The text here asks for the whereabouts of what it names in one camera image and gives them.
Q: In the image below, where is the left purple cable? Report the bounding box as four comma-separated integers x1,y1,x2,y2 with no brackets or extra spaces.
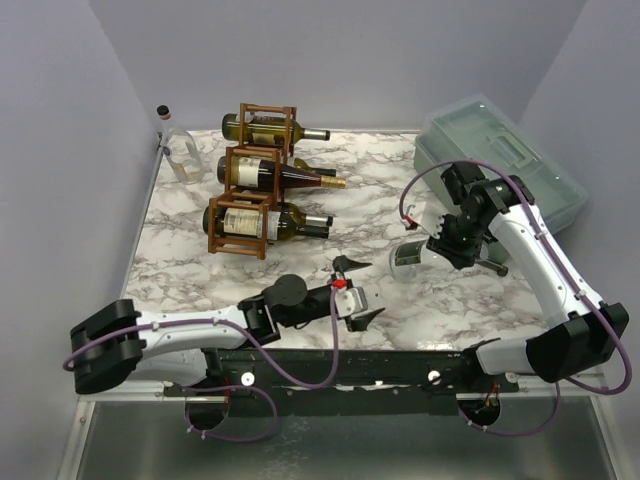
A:
62,287,344,444

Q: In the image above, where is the black front mounting rail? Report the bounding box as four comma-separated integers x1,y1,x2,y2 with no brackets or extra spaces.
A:
164,349,518,419

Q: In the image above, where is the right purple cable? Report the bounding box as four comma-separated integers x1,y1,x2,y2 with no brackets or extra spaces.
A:
398,159,632,436

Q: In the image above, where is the dark metal crank tool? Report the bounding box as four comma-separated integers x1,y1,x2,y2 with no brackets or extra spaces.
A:
475,259,509,277

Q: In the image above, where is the green bottle white label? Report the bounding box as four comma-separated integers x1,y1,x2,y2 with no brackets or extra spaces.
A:
213,202,333,241

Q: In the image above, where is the dark bottle gold foil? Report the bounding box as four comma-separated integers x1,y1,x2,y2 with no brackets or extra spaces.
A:
229,157,347,190

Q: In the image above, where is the clear bottle dark label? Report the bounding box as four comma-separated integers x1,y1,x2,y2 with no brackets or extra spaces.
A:
389,240,432,282

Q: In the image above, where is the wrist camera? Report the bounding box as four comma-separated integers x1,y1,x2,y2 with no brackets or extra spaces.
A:
332,279,369,319
402,203,445,237

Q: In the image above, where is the purple cable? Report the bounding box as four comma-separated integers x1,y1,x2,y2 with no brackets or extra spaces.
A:
398,159,632,436
62,287,344,444

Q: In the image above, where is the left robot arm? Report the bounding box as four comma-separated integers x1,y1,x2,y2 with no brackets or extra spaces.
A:
63,256,381,395

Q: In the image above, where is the brown wooden wine rack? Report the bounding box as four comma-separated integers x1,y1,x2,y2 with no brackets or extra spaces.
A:
208,103,297,260

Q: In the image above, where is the translucent green plastic toolbox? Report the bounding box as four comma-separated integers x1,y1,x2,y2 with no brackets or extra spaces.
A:
414,95,588,233

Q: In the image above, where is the clear wine bottle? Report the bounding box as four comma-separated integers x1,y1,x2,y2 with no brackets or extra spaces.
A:
156,105,204,184

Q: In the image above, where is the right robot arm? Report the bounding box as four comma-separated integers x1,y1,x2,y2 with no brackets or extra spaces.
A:
426,160,629,392

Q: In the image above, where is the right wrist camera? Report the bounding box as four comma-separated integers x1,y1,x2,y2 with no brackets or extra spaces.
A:
402,203,445,237

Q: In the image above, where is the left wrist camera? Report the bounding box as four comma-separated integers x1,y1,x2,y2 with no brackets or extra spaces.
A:
332,279,369,319

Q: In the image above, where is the green bottle behind rack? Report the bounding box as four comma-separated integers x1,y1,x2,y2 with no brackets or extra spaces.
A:
221,113,331,146

